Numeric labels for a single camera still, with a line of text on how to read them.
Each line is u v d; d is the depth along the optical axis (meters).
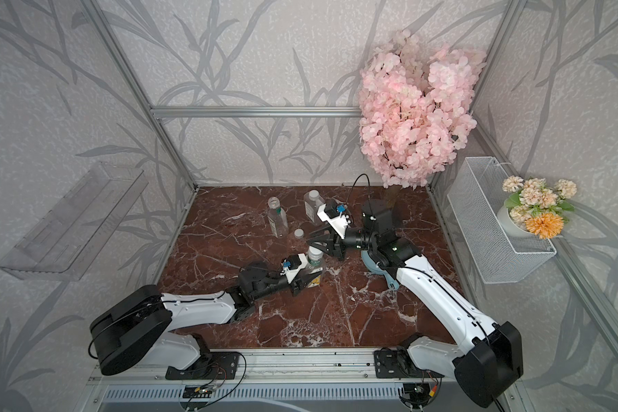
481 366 0.37
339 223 0.59
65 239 0.65
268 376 0.73
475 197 0.69
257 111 1.91
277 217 0.96
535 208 0.54
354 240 0.61
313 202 1.00
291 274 0.67
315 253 0.65
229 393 0.69
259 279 0.62
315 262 0.68
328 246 0.62
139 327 0.43
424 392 0.74
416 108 0.65
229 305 0.60
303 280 0.69
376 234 0.55
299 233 1.05
